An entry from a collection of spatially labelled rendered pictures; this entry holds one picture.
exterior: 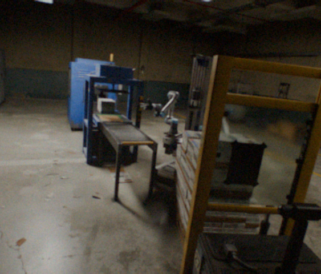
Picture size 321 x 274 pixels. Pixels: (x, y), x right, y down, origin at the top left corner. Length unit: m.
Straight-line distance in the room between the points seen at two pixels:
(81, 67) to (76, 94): 0.69
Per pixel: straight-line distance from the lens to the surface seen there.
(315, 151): 1.84
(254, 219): 2.68
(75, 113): 6.74
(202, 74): 3.87
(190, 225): 1.74
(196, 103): 3.83
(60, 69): 11.76
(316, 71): 1.74
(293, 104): 1.69
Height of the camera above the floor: 1.72
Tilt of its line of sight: 15 degrees down
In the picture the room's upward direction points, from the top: 6 degrees clockwise
